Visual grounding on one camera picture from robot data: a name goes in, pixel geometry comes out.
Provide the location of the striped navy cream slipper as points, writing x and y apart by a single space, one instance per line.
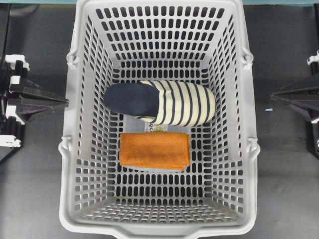
162 102

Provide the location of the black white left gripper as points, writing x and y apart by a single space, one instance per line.
14 112

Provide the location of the grey plastic shopping basket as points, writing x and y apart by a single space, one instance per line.
124 41

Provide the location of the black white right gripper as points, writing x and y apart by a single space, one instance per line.
303 97

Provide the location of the clear plastic packaged item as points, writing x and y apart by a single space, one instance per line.
133 125

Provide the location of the orange folded cloth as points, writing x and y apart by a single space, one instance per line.
167 151

